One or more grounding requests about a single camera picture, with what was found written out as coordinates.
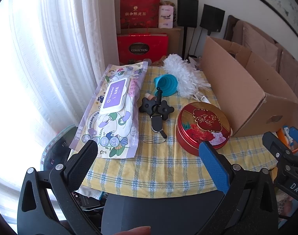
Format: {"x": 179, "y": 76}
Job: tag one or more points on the white fluffy duster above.
{"x": 183, "y": 73}

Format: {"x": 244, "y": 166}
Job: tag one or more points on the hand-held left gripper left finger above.
{"x": 81, "y": 162}

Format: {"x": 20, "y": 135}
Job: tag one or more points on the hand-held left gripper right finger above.
{"x": 213, "y": 169}

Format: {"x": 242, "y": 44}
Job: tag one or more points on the round red tin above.
{"x": 202, "y": 127}

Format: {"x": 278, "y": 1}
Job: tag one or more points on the gold wrapped gift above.
{"x": 169, "y": 3}

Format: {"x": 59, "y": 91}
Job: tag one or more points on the red gift bag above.
{"x": 139, "y": 12}

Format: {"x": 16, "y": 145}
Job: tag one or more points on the framed ink wall painting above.
{"x": 281, "y": 0}

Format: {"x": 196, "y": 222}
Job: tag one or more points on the large cardboard box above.
{"x": 232, "y": 83}

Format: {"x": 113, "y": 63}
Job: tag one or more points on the black star knob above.
{"x": 146, "y": 105}
{"x": 166, "y": 111}

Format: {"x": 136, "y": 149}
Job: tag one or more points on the purple wet wipes pack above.
{"x": 114, "y": 127}

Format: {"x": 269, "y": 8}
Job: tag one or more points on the person's left hand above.
{"x": 134, "y": 230}

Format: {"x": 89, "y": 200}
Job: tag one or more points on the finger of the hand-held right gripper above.
{"x": 277, "y": 149}
{"x": 297, "y": 134}

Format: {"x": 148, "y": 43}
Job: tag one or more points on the closed brown cardboard box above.
{"x": 174, "y": 41}

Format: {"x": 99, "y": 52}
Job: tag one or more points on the small beige stopper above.
{"x": 150, "y": 96}

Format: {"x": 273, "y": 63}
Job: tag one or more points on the blue collapsible funnel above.
{"x": 167, "y": 84}

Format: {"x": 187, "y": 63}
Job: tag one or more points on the brown wooden sofa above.
{"x": 231, "y": 27}

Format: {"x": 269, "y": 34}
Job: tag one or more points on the pink tissue pack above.
{"x": 166, "y": 16}

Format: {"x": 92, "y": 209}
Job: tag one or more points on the yellow checked tablecloth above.
{"x": 151, "y": 166}

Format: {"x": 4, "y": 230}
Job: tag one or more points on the black speaker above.
{"x": 187, "y": 12}
{"x": 212, "y": 18}

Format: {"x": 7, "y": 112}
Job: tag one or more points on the red chocolate collection bag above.
{"x": 141, "y": 49}

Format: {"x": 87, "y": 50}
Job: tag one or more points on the white sheer curtain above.
{"x": 53, "y": 41}

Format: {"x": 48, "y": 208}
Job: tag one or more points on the large brown sofa cushion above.
{"x": 259, "y": 41}

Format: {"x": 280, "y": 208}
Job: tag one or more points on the orange cardboard box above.
{"x": 280, "y": 137}

